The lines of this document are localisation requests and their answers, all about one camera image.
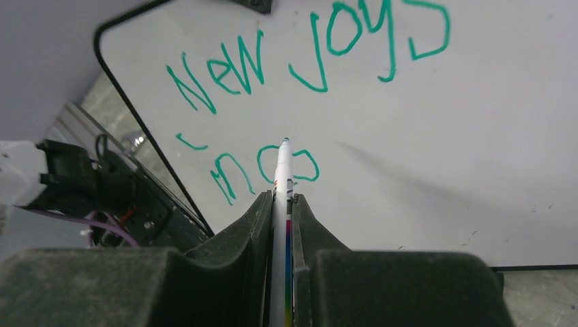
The white marker pen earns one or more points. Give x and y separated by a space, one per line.
281 289

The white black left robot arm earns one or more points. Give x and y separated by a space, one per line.
27 173

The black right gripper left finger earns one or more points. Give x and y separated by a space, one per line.
218 283

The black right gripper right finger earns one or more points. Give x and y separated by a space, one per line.
337 286

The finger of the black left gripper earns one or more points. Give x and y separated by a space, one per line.
259 6

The white whiteboard black frame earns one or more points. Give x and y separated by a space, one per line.
414 125

